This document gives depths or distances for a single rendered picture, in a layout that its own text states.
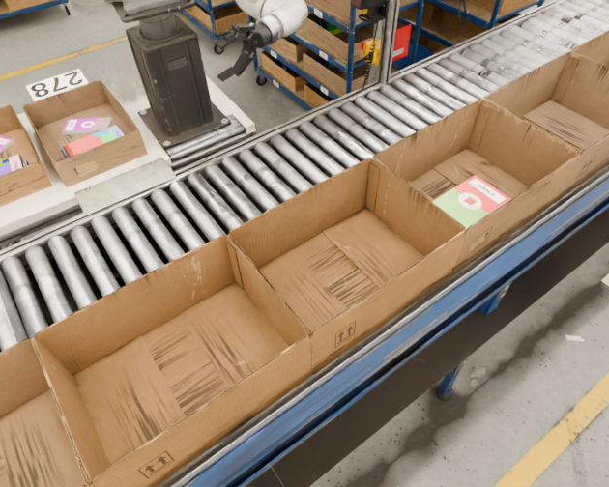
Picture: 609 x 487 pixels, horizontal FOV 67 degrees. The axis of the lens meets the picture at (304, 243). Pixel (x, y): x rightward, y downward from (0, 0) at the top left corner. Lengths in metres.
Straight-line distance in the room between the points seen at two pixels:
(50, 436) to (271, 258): 0.56
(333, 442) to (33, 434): 0.63
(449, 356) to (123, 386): 0.80
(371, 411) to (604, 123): 1.09
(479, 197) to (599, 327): 1.26
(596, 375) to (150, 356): 1.73
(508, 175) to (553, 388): 1.00
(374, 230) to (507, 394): 1.07
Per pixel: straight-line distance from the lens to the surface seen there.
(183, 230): 1.40
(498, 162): 1.40
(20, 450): 1.05
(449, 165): 1.37
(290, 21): 1.80
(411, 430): 1.87
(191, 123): 1.73
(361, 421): 1.20
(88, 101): 1.98
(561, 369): 2.16
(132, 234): 1.44
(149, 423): 0.97
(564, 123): 1.65
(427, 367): 1.28
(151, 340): 1.05
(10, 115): 1.99
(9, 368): 0.99
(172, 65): 1.61
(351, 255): 1.10
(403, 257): 1.12
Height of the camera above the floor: 1.76
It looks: 50 degrees down
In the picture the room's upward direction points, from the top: 2 degrees counter-clockwise
